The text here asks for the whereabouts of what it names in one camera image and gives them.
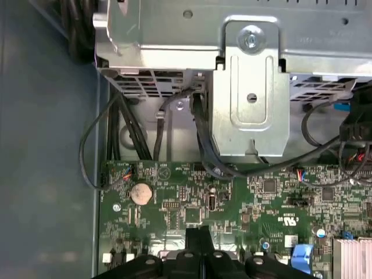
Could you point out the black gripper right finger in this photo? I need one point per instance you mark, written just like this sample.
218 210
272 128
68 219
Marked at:
221 267

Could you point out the silver board screw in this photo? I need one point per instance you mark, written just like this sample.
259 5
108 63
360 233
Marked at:
116 207

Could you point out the small can capacitor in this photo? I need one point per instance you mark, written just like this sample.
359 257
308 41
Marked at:
321 232
265 244

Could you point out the metal drive cage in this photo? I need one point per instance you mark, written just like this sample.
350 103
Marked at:
174 29

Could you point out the round coin battery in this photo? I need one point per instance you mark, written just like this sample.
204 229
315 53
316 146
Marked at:
141 193

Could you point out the black power connector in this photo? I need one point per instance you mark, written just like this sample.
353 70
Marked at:
357 116

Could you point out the silver metal bracket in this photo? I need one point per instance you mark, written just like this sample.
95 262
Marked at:
251 130

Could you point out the green motherboard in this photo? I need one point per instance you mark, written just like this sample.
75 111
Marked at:
261 212

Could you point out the blue SATA connector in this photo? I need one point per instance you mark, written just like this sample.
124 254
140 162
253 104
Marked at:
302 257

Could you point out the black square chip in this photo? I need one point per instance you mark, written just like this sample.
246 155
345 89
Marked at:
269 186
328 193

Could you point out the finned chipset heatsink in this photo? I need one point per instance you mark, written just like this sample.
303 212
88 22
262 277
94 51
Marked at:
351 258

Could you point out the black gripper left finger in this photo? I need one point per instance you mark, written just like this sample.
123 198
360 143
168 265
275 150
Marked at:
180 267

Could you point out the internal USB port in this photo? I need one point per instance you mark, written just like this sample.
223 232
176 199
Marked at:
212 202

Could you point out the silver bracket screw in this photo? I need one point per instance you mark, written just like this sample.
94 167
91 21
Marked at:
250 39

